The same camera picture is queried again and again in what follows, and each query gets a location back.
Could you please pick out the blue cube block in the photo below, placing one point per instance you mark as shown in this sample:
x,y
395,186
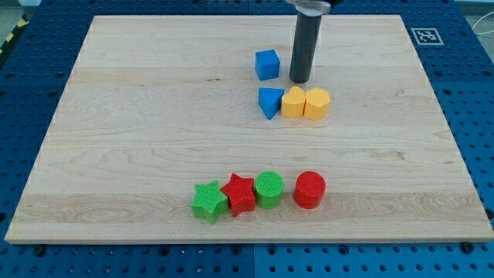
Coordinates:
x,y
267,64

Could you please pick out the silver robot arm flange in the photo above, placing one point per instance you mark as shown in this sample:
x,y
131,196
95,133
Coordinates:
x,y
311,7

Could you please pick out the blue triangle block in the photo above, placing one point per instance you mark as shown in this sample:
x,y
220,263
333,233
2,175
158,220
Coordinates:
x,y
269,100

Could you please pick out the green cylinder block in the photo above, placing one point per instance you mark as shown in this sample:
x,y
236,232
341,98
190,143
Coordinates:
x,y
269,188

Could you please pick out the red star block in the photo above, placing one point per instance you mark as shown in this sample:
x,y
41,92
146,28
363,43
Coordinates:
x,y
240,193

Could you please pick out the yellow heart block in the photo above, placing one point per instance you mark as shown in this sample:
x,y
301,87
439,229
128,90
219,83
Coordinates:
x,y
293,102

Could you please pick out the green star block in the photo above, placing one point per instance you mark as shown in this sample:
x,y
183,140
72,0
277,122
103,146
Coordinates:
x,y
209,202

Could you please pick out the light wooden board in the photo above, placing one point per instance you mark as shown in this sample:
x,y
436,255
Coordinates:
x,y
157,104

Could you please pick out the red cylinder block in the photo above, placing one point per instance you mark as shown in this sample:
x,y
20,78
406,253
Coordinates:
x,y
310,189

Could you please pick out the yellow hexagon block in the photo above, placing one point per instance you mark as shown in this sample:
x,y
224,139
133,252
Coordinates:
x,y
317,103

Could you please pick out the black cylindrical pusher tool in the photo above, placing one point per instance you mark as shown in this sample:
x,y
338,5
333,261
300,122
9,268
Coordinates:
x,y
304,46

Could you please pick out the white fiducial marker tag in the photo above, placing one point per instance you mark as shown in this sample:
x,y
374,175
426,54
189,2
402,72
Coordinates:
x,y
427,36

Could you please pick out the yellow black hazard tape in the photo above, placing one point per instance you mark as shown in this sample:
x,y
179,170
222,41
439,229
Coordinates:
x,y
14,36

